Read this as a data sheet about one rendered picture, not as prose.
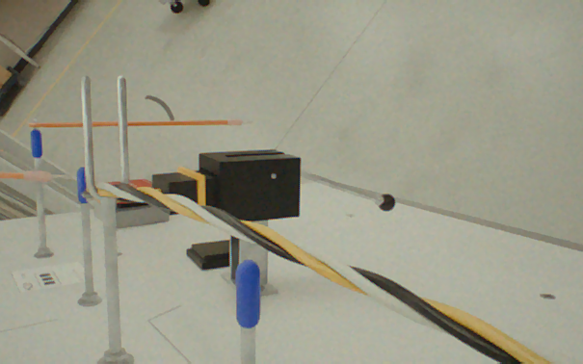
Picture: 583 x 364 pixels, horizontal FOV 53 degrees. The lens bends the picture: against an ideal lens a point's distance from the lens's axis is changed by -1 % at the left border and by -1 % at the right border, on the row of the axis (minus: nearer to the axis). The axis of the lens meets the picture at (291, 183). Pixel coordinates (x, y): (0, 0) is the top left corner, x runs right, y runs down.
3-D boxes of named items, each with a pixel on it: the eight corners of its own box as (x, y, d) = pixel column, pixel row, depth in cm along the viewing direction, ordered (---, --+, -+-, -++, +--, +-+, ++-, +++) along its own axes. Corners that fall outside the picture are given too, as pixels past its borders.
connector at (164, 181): (238, 206, 37) (238, 175, 37) (166, 216, 35) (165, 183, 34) (218, 197, 40) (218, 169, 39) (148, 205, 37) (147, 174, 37)
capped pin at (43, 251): (57, 255, 46) (49, 117, 44) (39, 259, 44) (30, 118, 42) (48, 251, 47) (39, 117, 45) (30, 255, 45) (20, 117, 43)
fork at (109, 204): (132, 351, 30) (121, 75, 28) (140, 367, 29) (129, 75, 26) (92, 358, 30) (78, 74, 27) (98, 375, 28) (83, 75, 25)
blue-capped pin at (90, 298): (104, 304, 36) (97, 168, 35) (79, 307, 36) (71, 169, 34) (100, 296, 38) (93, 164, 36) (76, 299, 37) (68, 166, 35)
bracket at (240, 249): (278, 293, 39) (279, 220, 38) (245, 299, 38) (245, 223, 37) (251, 272, 43) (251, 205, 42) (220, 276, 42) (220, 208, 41)
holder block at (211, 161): (300, 217, 39) (302, 157, 38) (220, 225, 36) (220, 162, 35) (273, 203, 42) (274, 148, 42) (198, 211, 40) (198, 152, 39)
